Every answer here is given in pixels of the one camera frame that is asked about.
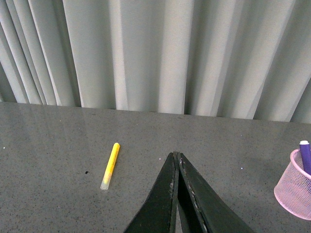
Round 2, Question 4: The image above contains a grey pleated curtain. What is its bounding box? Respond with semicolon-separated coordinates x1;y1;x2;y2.
0;0;311;123

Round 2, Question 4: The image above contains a pink mesh cup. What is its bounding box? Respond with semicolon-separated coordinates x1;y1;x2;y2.
274;149;311;220

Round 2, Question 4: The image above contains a purple marker pen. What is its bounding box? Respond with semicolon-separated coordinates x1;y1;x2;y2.
299;140;311;175

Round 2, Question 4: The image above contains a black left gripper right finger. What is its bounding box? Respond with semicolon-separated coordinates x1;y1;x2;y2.
177;153;253;233

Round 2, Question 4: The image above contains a yellow highlighter pen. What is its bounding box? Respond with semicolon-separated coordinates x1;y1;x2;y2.
100;143;120;190

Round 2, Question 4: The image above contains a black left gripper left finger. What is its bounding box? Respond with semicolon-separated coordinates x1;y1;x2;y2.
125;152;179;233

